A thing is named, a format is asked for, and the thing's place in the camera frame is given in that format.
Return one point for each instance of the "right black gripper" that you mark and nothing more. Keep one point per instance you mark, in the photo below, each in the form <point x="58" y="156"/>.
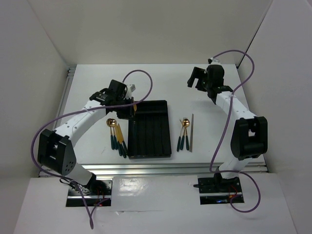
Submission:
<point x="198" y="73"/>

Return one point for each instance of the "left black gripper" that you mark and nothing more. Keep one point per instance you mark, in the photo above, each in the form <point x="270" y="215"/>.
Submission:
<point x="129" y="114"/>

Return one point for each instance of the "gold fork green handle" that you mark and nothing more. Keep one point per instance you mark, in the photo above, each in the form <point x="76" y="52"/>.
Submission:
<point x="134" y="121"/>
<point x="182" y="141"/>

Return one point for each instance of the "gold spoon green handle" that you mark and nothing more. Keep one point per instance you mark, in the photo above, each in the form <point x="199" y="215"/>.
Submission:
<point x="186" y="131"/>
<point x="108" y="122"/>
<point x="113" y="123"/>

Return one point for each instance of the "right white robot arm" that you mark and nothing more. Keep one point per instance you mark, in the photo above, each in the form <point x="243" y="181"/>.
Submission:
<point x="250" y="133"/>

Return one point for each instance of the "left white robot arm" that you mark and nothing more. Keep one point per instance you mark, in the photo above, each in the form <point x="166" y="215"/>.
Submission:
<point x="56" y="147"/>

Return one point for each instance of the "metal chopstick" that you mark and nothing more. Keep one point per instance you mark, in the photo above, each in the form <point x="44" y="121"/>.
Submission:
<point x="191" y="135"/>
<point x="193" y="127"/>

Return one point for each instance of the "black cutlery tray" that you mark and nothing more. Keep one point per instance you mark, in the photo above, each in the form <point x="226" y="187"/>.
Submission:
<point x="153" y="132"/>

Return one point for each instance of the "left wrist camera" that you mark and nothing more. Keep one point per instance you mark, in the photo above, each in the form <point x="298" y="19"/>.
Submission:
<point x="130" y="88"/>

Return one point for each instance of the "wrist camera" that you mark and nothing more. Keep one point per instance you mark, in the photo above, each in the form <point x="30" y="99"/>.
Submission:
<point x="130" y="88"/>
<point x="213" y="60"/>

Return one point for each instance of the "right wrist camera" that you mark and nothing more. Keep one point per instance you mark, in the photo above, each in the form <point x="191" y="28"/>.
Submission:
<point x="213" y="60"/>

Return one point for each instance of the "gold knife green handle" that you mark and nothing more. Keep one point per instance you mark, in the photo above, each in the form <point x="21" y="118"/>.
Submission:
<point x="119" y="141"/>
<point x="123" y="143"/>

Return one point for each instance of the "aluminium frame rail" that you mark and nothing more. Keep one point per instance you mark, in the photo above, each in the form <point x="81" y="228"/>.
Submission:
<point x="211" y="140"/>

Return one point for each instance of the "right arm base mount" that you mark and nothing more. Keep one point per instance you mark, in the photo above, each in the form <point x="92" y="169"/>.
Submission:
<point x="219" y="191"/>

